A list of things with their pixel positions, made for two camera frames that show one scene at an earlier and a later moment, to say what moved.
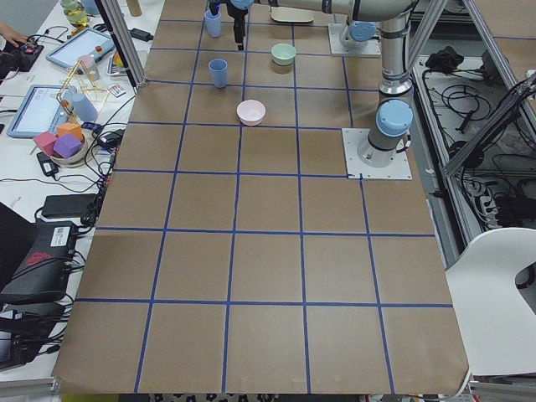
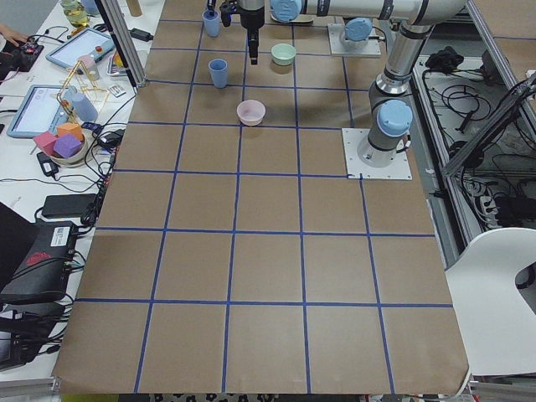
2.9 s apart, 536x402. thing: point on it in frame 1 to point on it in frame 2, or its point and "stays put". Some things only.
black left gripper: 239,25 to 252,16
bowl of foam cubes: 66,146 stays put
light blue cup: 213,23 stays put
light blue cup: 219,68 stays put
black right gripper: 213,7 to 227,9
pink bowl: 250,111 stays put
